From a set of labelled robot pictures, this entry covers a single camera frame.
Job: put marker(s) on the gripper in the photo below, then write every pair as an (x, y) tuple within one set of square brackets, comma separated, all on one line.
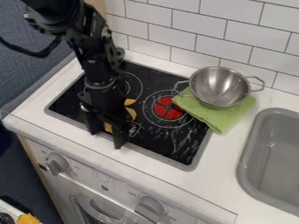
[(104, 100)]

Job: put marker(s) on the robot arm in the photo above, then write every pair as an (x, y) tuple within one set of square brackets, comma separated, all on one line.
[(90, 38)]

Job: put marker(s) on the silver pot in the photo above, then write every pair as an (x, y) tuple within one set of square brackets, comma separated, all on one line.
[(220, 87)]

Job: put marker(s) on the yellow toy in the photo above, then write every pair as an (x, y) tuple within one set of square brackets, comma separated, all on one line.
[(132, 113)]

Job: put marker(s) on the toy stove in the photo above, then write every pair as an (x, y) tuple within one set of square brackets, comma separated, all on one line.
[(171, 137)]

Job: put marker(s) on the green cloth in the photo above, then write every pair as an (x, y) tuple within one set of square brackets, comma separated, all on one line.
[(224, 118)]

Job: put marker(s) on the toy sink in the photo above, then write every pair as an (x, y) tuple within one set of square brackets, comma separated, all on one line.
[(272, 163)]

